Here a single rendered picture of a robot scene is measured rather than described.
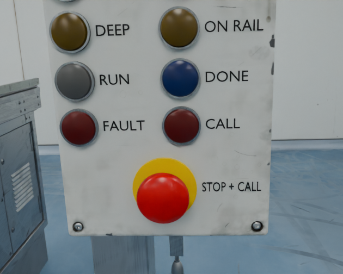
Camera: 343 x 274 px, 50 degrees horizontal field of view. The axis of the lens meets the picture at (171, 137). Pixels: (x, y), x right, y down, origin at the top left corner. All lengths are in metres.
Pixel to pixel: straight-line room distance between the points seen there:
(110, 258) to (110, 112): 0.18
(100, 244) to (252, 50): 0.25
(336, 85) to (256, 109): 3.82
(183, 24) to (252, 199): 0.15
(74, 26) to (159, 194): 0.14
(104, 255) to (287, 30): 3.63
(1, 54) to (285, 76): 2.92
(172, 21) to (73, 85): 0.09
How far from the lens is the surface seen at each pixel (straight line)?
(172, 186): 0.27
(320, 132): 4.14
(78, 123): 0.29
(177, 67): 0.27
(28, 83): 1.77
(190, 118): 0.27
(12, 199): 1.75
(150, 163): 0.29
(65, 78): 0.28
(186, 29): 0.27
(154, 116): 0.28
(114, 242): 0.40
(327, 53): 4.04
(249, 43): 0.28
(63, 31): 0.28
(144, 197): 0.27
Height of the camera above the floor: 1.11
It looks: 14 degrees down
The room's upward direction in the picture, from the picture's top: 2 degrees counter-clockwise
